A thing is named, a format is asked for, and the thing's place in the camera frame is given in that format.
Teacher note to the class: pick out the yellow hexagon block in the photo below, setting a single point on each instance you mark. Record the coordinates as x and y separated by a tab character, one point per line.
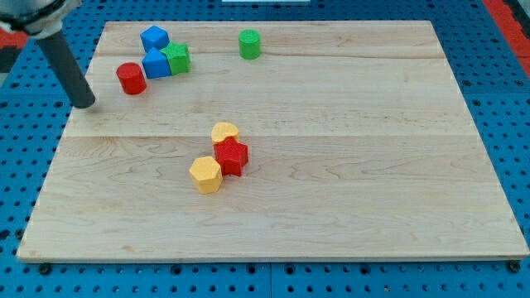
206	174

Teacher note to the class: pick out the red cylinder block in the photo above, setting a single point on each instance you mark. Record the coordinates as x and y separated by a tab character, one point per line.
131	78

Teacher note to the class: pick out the blue triangular block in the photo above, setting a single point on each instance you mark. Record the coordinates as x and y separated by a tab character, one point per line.
155	64

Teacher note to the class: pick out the wooden board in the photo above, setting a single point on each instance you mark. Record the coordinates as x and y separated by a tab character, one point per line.
361	148

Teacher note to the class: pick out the yellow heart block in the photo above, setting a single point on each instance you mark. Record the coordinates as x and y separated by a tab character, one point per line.
223	130

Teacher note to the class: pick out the blue cube block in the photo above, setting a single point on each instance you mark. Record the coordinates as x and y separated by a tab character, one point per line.
154	37

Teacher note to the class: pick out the red star block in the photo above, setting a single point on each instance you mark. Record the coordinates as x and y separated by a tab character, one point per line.
232	156

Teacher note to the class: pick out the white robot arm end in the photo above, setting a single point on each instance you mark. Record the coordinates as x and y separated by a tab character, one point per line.
37	18

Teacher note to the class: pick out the green cylinder block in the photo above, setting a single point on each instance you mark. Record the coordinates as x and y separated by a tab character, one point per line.
249	41

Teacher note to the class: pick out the green star block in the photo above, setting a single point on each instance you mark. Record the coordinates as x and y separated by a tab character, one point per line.
178	57

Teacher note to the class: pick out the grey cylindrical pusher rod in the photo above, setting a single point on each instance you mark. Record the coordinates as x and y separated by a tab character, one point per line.
62	61

